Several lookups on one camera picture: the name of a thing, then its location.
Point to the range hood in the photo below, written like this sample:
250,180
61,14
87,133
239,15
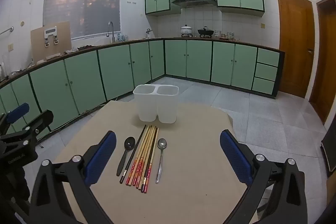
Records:
194,0

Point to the chrome sink faucet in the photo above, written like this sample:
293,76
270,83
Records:
111,28

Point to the metal kettle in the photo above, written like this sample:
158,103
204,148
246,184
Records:
148,33

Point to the black chopstick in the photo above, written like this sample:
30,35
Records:
133,155

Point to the white cooking pot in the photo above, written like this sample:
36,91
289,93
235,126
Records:
186,30

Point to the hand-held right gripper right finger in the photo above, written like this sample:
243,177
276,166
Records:
235,158

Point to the wooden door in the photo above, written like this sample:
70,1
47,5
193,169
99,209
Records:
325,61
295,43

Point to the green cabinet drawer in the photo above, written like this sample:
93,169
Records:
267,57
265,71
263,85

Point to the white device on cardboard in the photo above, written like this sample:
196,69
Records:
50,31

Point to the cardboard panel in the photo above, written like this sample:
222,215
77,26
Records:
38,45

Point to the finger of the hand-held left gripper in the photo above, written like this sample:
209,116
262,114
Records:
43,117
18,110

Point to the white two-compartment utensil holder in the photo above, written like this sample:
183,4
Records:
156,106

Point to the green base cabinets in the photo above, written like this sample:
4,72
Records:
81,77

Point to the wall switch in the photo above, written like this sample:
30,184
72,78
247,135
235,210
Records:
10,47

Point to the clear bottle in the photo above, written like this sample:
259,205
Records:
120,37

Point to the dark red-patterned chopstick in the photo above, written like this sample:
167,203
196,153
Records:
147,155
150,155

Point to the black plastic spoon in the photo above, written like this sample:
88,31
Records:
130,144

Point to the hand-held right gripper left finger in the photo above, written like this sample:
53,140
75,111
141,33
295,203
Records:
101,158

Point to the wall towel rail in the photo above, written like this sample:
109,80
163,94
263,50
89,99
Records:
6,31

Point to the small jar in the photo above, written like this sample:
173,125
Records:
230,35
217,34

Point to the black case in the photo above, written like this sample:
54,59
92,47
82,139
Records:
330,155

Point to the window with blinds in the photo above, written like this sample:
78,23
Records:
84,1

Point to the black wok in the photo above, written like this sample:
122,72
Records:
206,32

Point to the metal spoon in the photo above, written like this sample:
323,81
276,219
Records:
162,144

